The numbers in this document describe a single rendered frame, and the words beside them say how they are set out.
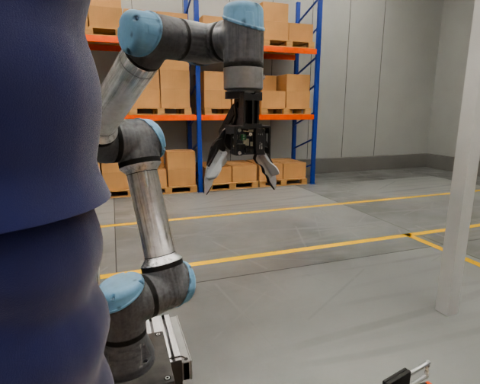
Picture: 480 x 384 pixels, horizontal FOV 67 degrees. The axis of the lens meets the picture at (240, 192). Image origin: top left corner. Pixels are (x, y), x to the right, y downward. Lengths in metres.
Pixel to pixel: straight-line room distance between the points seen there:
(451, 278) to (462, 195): 0.70
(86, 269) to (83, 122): 0.13
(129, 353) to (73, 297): 0.65
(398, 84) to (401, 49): 0.93
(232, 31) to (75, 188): 0.45
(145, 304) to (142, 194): 0.28
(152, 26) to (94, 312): 0.47
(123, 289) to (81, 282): 0.58
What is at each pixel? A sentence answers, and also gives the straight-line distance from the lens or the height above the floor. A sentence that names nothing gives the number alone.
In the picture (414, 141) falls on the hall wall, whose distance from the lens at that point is 12.35.
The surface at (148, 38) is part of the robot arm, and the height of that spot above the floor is 1.80.
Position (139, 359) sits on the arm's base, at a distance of 1.03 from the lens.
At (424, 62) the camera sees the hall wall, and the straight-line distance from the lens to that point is 12.44.
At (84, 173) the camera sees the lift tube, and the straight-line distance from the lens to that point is 0.36.
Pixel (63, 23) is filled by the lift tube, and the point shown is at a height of 1.75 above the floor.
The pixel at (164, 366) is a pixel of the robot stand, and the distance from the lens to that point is 1.06.
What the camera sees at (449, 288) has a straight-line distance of 3.56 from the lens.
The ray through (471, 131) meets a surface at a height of 1.53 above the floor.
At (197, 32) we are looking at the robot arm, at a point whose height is 1.83.
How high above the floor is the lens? 1.68
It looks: 13 degrees down
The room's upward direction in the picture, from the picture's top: straight up
